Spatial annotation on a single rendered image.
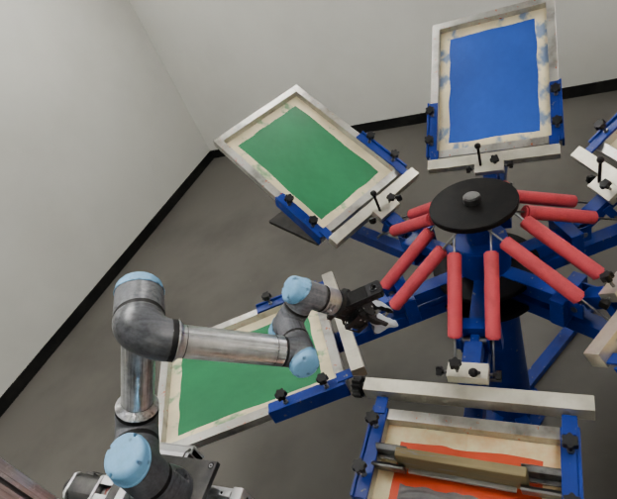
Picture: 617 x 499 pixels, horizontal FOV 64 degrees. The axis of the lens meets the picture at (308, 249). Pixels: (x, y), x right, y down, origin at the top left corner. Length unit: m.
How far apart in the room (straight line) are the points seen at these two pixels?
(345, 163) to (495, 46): 0.96
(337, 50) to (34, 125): 2.93
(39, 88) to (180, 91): 1.85
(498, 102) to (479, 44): 0.37
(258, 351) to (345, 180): 1.44
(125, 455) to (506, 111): 2.15
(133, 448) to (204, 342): 0.38
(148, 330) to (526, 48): 2.26
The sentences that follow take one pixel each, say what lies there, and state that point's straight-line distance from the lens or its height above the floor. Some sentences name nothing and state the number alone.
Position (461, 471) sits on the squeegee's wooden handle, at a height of 1.03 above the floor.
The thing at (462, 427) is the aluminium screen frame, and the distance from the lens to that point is 1.66.
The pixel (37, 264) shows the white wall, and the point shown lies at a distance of 4.89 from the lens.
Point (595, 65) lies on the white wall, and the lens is 5.24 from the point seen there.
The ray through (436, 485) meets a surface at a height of 0.96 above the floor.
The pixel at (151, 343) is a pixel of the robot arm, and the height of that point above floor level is 1.78.
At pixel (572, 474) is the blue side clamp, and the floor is 1.00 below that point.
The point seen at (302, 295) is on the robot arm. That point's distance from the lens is 1.27.
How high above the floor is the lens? 2.42
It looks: 35 degrees down
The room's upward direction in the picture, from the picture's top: 25 degrees counter-clockwise
